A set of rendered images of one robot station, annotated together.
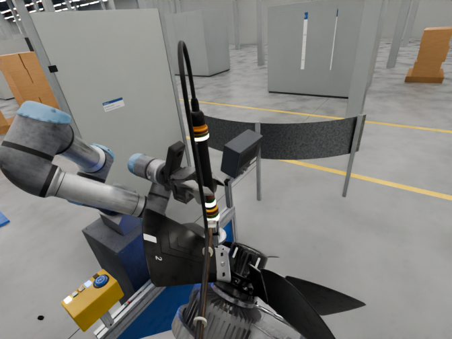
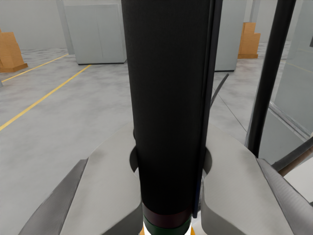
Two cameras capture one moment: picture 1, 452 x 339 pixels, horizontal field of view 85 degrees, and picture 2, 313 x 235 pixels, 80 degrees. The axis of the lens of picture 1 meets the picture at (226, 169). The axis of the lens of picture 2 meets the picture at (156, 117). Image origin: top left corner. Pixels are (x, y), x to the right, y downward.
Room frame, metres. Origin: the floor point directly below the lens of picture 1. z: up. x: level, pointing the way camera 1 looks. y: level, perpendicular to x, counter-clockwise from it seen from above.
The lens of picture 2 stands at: (0.60, 0.12, 1.54)
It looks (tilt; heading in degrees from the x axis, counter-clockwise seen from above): 28 degrees down; 234
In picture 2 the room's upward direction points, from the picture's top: 2 degrees counter-clockwise
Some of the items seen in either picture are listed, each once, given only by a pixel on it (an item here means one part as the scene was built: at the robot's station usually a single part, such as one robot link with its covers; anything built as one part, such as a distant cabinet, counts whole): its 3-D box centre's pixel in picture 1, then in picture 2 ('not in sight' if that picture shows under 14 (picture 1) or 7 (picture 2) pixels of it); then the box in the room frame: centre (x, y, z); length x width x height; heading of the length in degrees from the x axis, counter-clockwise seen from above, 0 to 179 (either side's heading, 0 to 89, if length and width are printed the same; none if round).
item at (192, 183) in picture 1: (198, 195); (219, 190); (0.53, 0.08, 1.45); 0.09 x 0.03 x 0.06; 41
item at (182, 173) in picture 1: (179, 181); not in sight; (0.62, 0.14, 1.45); 0.12 x 0.08 x 0.09; 51
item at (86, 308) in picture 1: (94, 299); not in sight; (0.55, 0.52, 1.02); 0.16 x 0.10 x 0.11; 141
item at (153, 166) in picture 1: (160, 172); not in sight; (0.67, 0.21, 1.45); 0.08 x 0.05 x 0.08; 141
